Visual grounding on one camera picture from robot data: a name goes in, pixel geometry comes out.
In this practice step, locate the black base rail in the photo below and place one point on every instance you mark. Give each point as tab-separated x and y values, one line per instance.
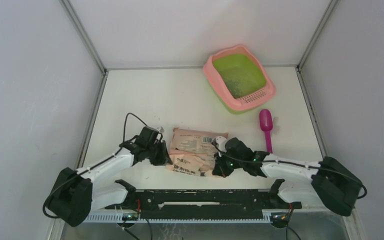
204	204

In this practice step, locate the torn white bag strip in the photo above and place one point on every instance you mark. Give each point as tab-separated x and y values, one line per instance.
276	127

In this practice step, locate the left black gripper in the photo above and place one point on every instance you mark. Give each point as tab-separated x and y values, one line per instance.
164	158

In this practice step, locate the green litter granules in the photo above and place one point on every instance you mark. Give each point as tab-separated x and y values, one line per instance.
238	88

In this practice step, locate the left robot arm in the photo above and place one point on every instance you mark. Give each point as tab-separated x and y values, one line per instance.
78	192

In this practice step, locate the pink green litter box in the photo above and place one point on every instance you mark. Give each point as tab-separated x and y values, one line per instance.
237	62

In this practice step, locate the cat litter bag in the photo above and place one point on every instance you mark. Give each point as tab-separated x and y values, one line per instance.
191	152

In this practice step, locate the magenta plastic scoop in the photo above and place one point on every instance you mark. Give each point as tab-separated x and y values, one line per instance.
266	125

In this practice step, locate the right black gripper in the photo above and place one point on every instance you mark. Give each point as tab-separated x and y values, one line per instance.
220	169

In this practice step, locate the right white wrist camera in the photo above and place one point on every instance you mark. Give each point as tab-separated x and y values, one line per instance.
219	143

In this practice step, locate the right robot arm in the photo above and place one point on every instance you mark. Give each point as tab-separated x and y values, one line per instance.
326	182

